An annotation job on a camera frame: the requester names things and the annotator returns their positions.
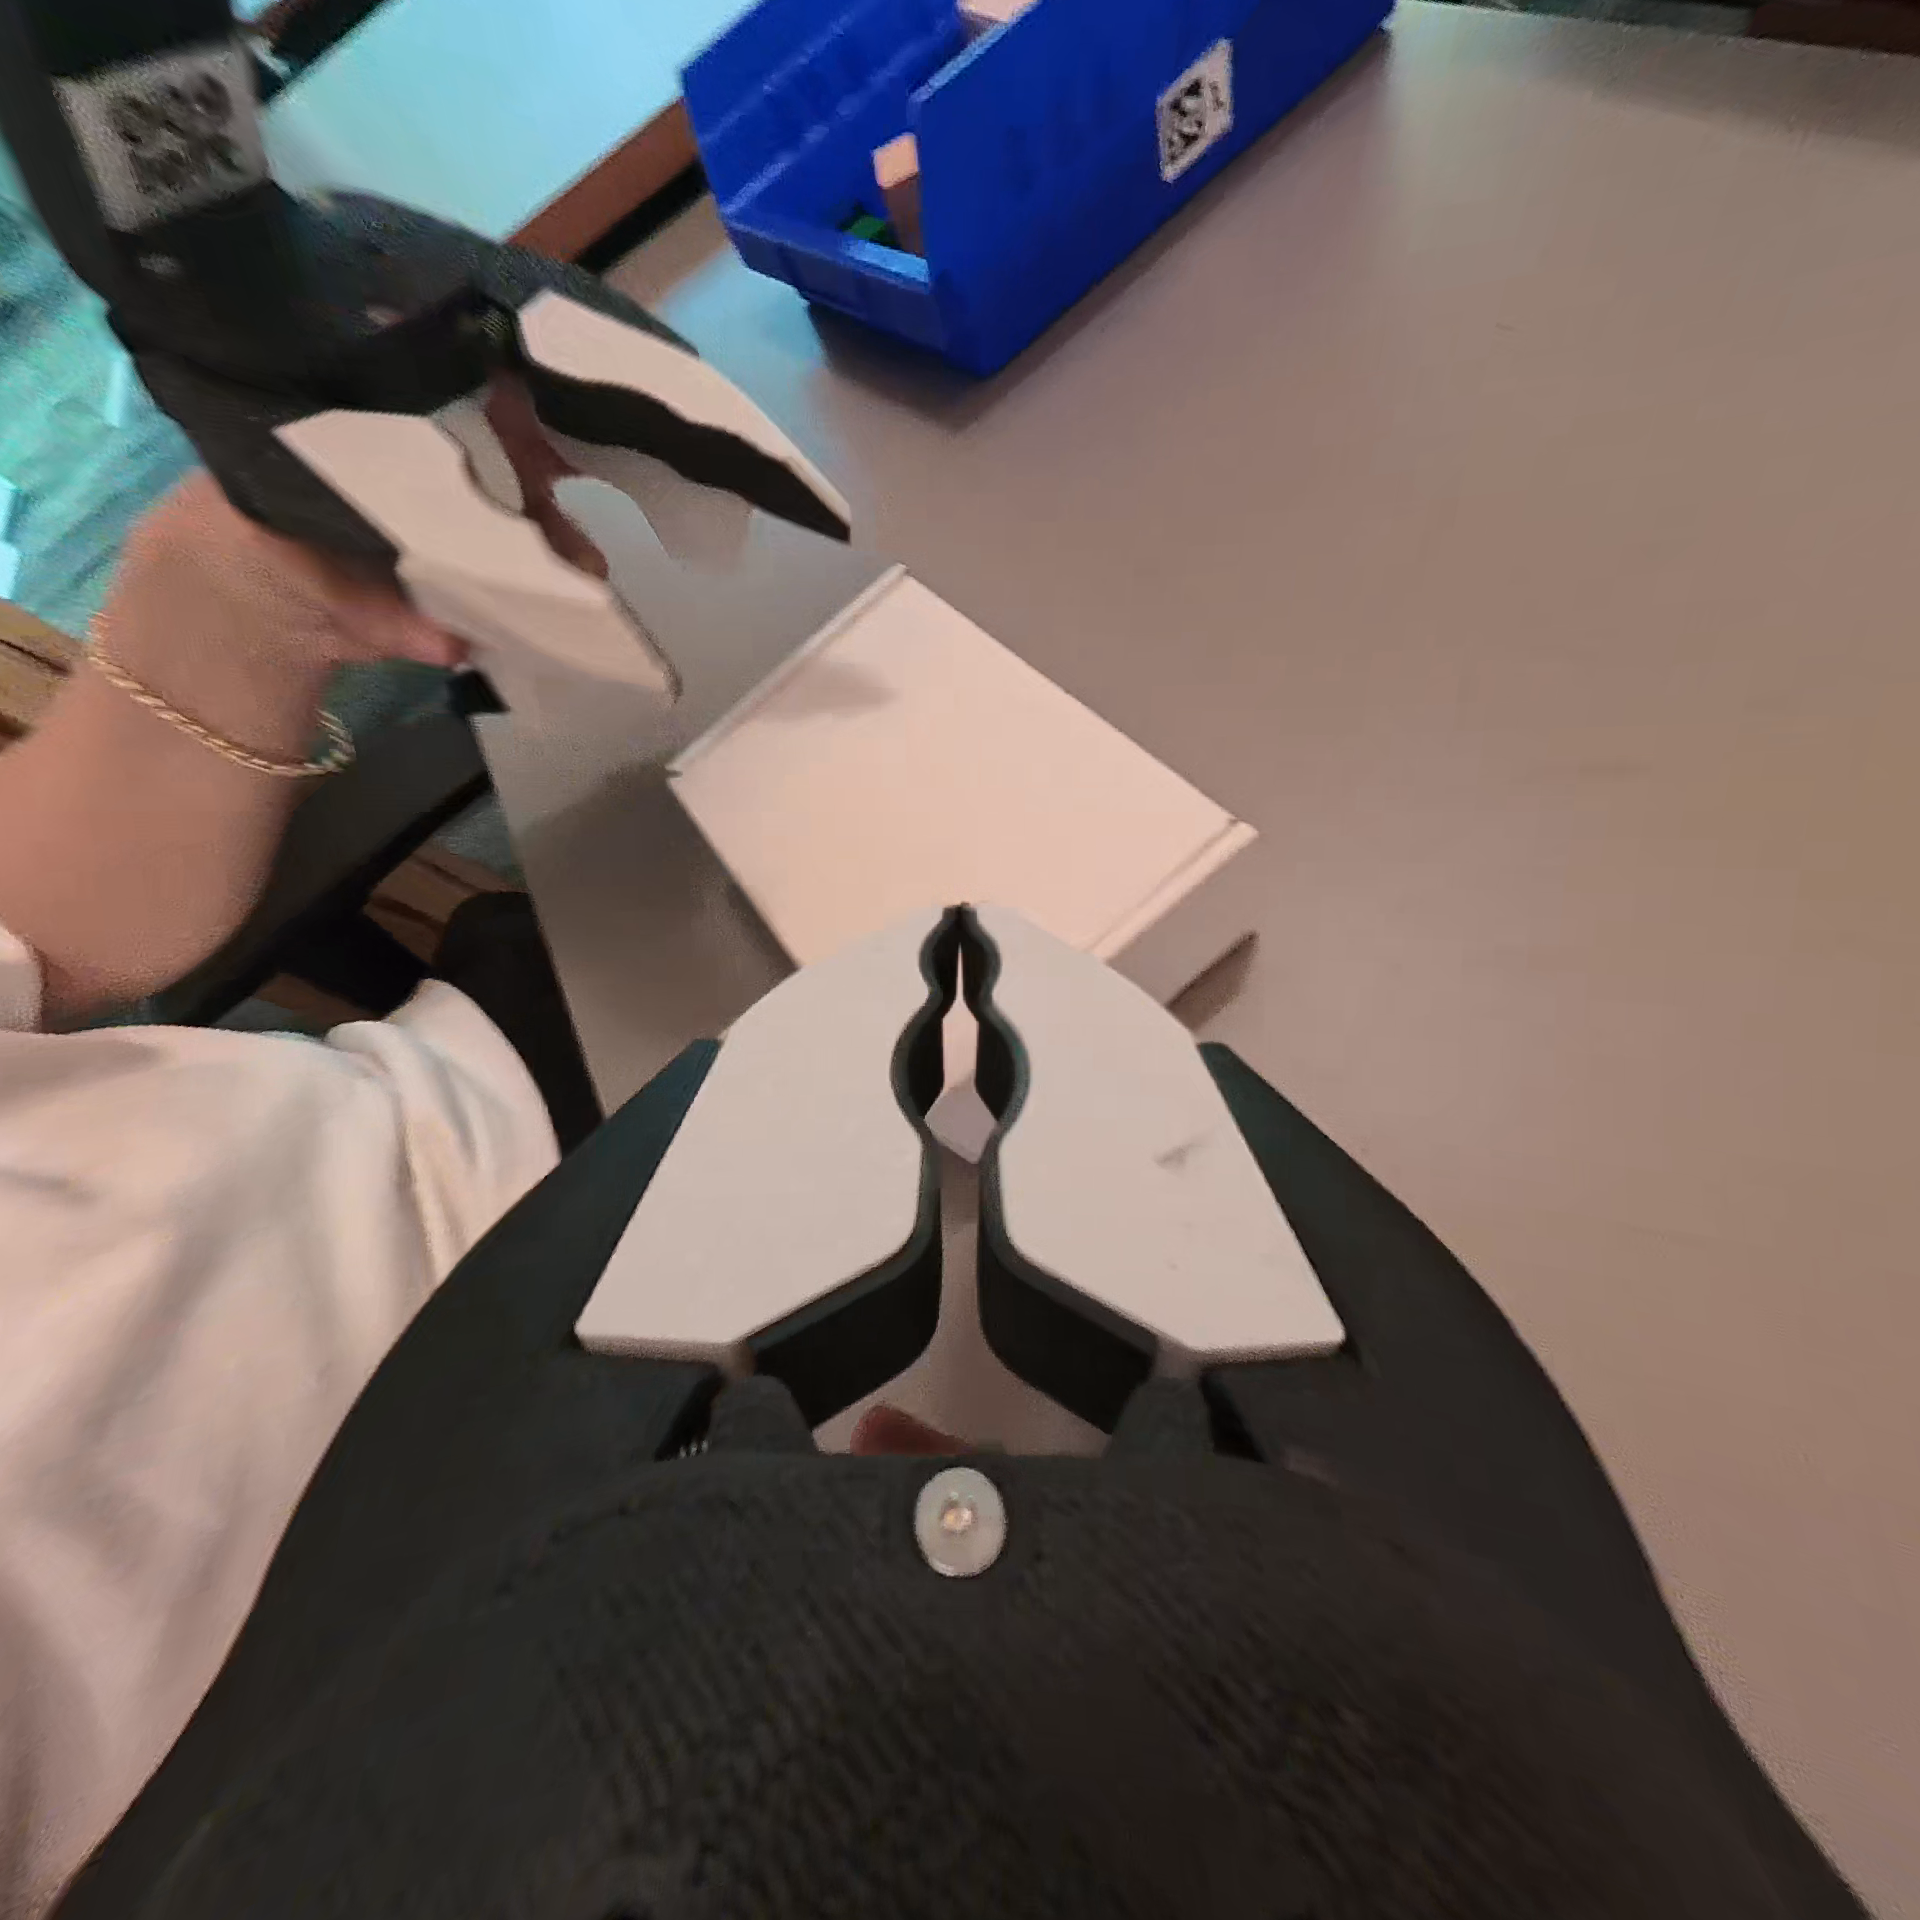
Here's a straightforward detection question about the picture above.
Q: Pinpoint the person's left hand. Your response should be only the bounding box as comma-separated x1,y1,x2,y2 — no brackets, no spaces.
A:
106,481,466,726

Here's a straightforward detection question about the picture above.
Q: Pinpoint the background grey table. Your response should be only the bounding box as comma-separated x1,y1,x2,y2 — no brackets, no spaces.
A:
262,0,753,265

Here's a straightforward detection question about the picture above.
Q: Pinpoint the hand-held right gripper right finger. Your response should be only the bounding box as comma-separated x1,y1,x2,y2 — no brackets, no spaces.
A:
965,903,1347,1438

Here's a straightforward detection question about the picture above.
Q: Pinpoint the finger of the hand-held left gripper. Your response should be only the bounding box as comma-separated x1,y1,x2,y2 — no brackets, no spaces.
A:
510,288,856,544
277,404,683,705

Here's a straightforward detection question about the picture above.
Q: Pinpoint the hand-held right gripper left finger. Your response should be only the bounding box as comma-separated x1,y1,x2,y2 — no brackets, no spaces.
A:
574,903,965,1424

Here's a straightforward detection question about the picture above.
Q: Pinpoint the black office chair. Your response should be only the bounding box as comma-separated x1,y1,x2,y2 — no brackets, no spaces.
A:
211,662,602,1156

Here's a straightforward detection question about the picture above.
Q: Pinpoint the blue plastic bin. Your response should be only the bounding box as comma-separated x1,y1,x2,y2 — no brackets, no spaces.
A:
681,0,1396,379

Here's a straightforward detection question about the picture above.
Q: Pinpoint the gold chain bracelet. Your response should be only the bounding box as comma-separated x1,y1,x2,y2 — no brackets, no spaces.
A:
84,612,360,780

